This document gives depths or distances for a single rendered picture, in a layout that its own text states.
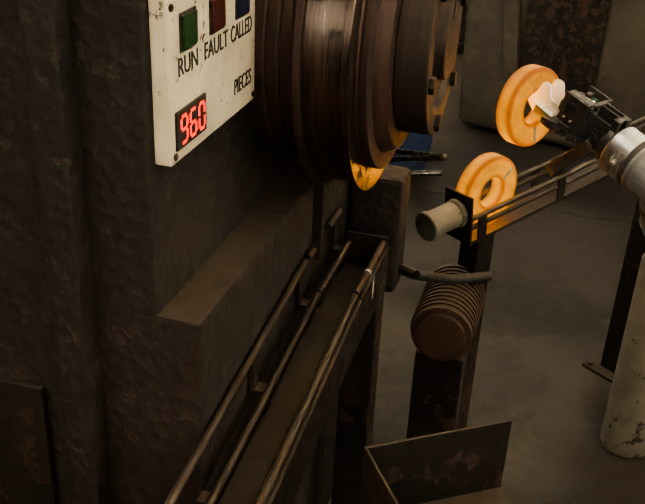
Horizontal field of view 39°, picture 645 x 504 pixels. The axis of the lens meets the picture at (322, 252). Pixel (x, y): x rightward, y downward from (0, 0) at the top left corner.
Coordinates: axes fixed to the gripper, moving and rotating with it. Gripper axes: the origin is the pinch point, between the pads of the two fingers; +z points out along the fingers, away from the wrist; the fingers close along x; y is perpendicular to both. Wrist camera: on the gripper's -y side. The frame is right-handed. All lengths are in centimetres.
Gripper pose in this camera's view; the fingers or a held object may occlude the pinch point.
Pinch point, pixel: (531, 96)
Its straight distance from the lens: 179.7
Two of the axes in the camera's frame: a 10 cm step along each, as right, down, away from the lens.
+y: 2.2, -7.4, -6.3
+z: -5.8, -6.2, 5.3
